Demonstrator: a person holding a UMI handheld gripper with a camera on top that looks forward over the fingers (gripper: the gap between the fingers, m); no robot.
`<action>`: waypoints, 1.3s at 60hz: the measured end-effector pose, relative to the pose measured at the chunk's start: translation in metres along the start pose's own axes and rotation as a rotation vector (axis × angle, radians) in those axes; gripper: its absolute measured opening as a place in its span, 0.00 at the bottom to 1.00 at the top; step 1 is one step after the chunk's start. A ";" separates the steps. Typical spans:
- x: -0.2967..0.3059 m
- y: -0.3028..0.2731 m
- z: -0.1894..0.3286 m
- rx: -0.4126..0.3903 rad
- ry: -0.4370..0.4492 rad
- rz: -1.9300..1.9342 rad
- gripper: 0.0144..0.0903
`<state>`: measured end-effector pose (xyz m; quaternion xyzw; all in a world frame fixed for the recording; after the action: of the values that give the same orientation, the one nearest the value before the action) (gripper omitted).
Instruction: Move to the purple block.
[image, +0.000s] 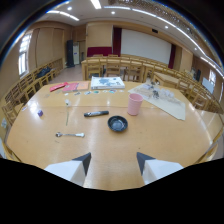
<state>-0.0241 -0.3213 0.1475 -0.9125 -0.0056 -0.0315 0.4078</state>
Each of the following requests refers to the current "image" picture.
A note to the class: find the orange notebook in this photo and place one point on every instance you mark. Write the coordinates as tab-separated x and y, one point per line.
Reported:
83	86

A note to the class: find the purple block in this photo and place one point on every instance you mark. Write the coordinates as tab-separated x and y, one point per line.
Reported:
40	113

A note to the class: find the white projection screen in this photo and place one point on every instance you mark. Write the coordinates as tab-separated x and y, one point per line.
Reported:
145	45

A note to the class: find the red book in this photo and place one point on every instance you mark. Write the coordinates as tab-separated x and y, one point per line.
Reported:
70	87

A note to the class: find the long wooden desk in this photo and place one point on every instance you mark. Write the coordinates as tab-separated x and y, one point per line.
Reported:
123	65

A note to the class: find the clear plastic bag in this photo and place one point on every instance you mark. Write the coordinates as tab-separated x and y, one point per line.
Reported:
161	94

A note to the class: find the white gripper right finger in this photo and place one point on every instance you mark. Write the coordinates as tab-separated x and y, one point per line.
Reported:
156	168

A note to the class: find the pink ribbed cup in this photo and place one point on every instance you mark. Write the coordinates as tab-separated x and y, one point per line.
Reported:
134	104

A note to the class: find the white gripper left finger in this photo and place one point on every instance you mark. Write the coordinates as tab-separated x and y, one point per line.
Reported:
71	169

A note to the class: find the dark bag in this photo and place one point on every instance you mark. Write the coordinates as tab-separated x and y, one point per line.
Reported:
43	72

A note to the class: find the wooden chair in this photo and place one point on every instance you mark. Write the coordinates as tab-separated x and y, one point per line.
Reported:
93	68
135	70
113	68

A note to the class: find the black round dish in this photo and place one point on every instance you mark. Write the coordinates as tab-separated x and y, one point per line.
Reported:
117	123

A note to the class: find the metal spoon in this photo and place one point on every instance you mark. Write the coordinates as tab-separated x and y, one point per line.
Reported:
70	134

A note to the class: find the beige paper sheet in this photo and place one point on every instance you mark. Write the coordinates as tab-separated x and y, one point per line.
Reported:
160	100

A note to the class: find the red flat packet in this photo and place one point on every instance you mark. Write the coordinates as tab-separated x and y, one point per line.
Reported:
57	87

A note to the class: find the white printed book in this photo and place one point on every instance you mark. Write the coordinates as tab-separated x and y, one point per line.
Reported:
107	82

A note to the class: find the thin green stick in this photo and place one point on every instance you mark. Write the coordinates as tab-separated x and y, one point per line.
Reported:
67	115

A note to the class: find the black marker pen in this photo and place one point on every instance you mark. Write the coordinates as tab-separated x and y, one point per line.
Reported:
96	113

